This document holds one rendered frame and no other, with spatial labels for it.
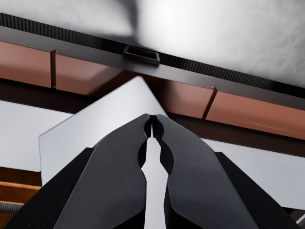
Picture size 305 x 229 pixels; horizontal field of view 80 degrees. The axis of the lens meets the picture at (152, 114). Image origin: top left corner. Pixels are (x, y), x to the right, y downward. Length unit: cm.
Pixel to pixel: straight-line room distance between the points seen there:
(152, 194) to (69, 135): 13
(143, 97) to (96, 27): 21
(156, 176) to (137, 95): 11
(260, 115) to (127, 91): 17
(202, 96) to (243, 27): 19
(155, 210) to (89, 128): 16
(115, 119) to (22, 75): 11
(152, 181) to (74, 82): 15
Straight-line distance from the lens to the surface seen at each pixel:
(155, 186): 25
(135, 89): 17
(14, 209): 102
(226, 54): 38
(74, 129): 21
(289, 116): 29
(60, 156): 24
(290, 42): 43
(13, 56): 24
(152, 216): 31
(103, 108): 18
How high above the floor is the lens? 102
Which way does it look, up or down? 60 degrees down
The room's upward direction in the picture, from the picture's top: 177 degrees clockwise
